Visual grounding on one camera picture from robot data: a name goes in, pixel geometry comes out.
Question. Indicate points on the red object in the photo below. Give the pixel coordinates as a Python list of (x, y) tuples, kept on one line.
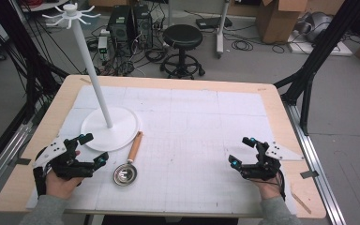
[(33, 3)]

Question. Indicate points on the white floor board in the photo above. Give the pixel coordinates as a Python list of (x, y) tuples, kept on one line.
[(322, 49)]

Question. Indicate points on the black metal frame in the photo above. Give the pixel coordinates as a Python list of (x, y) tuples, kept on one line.
[(322, 53), (28, 62)]

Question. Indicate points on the thin wooden strip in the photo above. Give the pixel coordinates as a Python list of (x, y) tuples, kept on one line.
[(300, 202)]

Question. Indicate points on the small white electronic box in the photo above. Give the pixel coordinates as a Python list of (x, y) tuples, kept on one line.
[(103, 43)]

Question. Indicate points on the grey rounded machine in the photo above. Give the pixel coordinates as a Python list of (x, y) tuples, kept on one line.
[(317, 25)]

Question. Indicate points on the white stand post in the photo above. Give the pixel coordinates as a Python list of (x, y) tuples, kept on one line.
[(222, 31)]

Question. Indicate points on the flat black device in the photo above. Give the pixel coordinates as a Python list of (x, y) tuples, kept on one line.
[(214, 22)]

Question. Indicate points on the round white table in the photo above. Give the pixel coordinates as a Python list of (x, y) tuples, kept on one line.
[(48, 6)]

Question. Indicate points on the white grid foam mat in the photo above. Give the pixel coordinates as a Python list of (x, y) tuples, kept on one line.
[(184, 125)]

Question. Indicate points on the black tape piece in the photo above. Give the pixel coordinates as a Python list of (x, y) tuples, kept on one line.
[(22, 161), (309, 174)]

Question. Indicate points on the black round stool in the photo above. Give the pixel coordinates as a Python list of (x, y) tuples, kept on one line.
[(182, 36)]

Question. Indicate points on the white hook rack stand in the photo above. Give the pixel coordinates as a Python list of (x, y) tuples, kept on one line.
[(112, 137)]

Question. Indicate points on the person's left hand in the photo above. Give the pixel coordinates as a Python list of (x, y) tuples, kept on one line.
[(59, 187)]

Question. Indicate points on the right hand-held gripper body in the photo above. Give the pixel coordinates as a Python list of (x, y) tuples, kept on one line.
[(265, 168)]

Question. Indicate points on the black computer tower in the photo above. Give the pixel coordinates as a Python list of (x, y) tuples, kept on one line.
[(143, 25), (120, 28)]

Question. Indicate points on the person's right hand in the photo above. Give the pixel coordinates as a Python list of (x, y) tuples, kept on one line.
[(268, 189)]

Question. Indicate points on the large open cardboard box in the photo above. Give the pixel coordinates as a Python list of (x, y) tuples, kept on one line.
[(275, 25)]

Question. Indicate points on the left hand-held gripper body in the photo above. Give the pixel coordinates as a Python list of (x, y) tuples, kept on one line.
[(72, 167)]

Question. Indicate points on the aluminium rail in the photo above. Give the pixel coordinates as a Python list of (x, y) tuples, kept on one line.
[(6, 156), (318, 175)]

